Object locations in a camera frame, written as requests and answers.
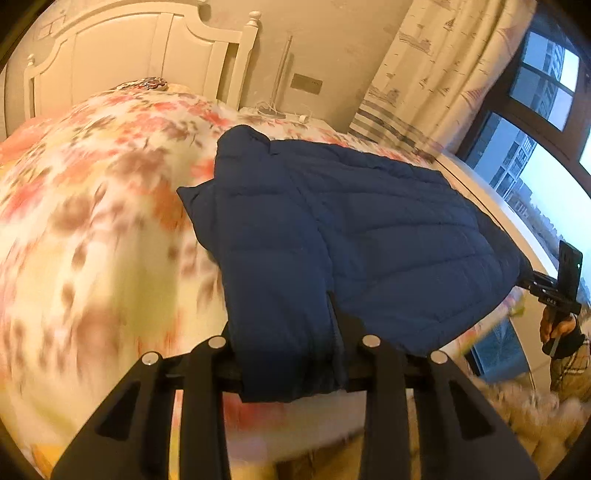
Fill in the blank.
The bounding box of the white charging cable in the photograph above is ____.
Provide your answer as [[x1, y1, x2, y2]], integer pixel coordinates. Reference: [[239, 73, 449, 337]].
[[253, 101, 311, 126]]

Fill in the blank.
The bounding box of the right hand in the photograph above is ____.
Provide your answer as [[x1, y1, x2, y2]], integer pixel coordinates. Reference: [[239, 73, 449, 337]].
[[539, 306, 577, 344]]

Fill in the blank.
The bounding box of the white standing lamp pole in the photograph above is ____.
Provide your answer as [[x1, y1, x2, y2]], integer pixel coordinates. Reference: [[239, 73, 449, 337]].
[[257, 34, 294, 119]]

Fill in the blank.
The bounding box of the grey wall socket panel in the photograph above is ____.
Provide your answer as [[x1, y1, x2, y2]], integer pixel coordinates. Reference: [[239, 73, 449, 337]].
[[290, 73, 322, 95]]

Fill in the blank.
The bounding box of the dark framed window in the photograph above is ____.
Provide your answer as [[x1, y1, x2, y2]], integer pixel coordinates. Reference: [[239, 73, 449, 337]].
[[454, 8, 591, 264]]

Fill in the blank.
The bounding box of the embroidered decorative pillow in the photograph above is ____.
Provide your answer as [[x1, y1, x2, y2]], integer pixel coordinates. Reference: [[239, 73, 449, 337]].
[[112, 77, 168, 91]]

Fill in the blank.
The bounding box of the patterned cream curtain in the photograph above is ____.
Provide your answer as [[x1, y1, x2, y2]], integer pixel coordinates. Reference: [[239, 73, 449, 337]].
[[349, 0, 537, 161]]

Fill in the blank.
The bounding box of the white bedside table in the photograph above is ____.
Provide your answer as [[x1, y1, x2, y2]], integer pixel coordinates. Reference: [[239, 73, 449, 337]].
[[238, 107, 335, 133]]

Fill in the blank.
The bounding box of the cream wooden headboard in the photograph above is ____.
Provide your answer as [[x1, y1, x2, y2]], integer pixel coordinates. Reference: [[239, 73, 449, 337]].
[[23, 1, 262, 119]]

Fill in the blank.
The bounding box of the navy blue puffer jacket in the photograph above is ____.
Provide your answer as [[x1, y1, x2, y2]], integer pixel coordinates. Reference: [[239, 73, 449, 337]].
[[177, 125, 533, 402]]

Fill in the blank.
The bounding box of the floral pink quilt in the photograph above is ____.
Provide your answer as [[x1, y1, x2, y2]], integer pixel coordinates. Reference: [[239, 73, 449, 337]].
[[0, 85, 528, 476]]

